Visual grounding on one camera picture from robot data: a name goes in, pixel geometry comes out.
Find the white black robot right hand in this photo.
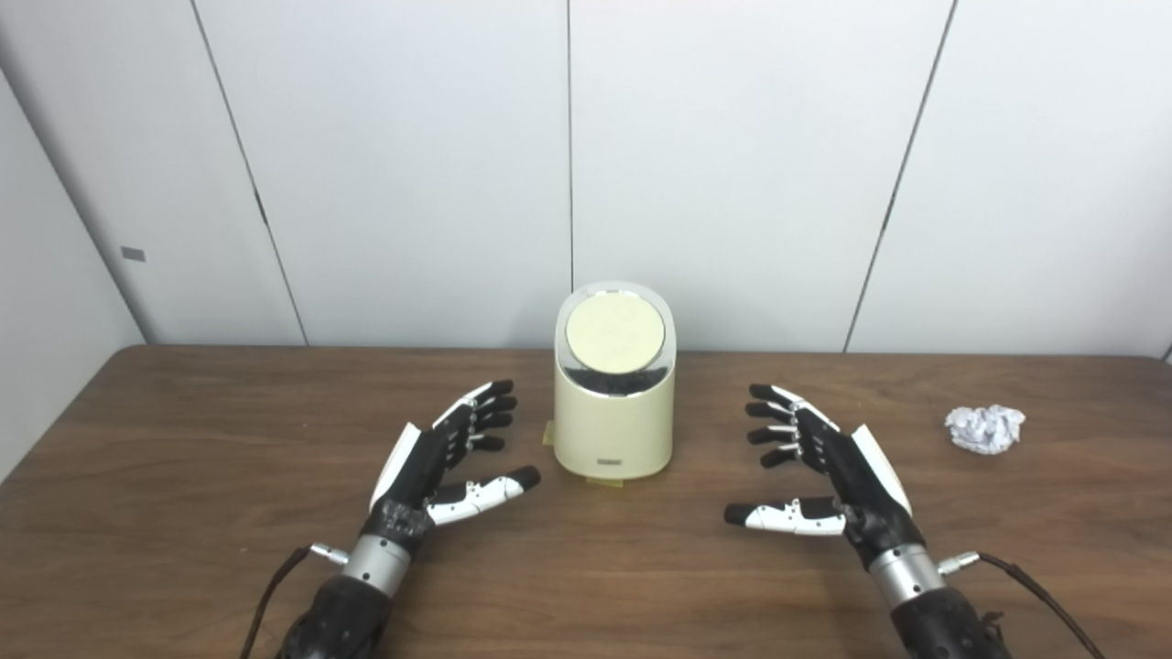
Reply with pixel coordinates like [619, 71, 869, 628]
[723, 383, 926, 570]

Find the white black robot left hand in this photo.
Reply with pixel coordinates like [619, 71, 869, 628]
[360, 380, 542, 556]

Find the white paper ball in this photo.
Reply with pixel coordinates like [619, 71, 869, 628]
[944, 405, 1026, 456]

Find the cream-colored bin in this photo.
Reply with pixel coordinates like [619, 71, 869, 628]
[552, 280, 678, 480]

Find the round cream bin lid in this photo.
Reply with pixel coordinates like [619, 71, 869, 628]
[565, 290, 667, 375]

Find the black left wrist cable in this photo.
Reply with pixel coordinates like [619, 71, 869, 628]
[240, 544, 351, 659]

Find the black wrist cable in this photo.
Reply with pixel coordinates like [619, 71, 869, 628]
[240, 544, 351, 659]
[936, 551, 1104, 659]

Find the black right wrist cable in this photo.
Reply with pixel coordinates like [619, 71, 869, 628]
[936, 551, 1104, 659]

